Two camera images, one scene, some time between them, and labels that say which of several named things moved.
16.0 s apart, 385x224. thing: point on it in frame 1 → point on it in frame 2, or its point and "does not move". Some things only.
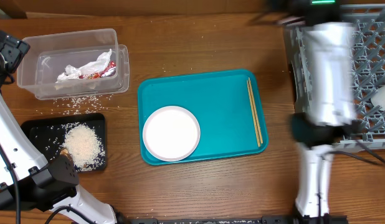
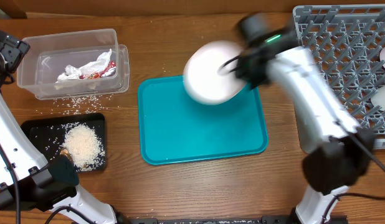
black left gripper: x=13 y=48 does not move
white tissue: x=95 y=66 does not move
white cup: x=383 y=97 does not move
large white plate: x=171 y=134 → x=202 y=81
